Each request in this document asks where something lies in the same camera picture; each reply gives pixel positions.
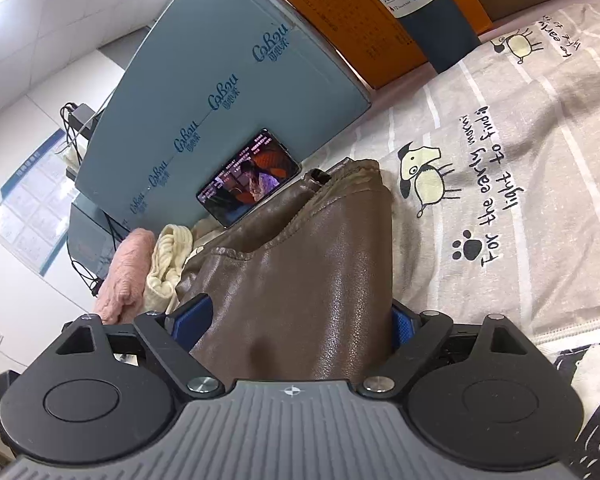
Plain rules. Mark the cream knitted garment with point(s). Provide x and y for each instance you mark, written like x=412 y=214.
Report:
x=171 y=251

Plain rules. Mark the dark blue vacuum bottle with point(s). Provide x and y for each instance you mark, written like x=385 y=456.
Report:
x=438 y=27

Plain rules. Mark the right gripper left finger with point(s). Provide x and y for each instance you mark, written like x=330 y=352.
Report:
x=168 y=339

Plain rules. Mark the pink knitted garment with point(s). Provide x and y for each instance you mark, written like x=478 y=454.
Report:
x=121 y=297

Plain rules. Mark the smartphone with lit screen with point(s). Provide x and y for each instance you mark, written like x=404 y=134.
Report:
x=258 y=170

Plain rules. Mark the black patterned cloth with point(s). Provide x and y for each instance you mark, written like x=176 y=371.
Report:
x=581 y=367

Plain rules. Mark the wall poster blue frame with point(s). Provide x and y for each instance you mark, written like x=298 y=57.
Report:
x=35 y=205

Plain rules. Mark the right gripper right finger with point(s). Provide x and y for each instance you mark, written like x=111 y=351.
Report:
x=416 y=341

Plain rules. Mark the orange cardboard box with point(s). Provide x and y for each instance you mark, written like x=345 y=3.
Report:
x=367 y=35

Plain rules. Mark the black power adapter with cables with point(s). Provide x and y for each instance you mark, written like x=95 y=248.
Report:
x=79 y=122

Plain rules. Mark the light blue cardboard box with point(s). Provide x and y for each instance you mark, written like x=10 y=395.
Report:
x=206 y=80

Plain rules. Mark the brown leather jacket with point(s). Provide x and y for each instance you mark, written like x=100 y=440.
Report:
x=302 y=287

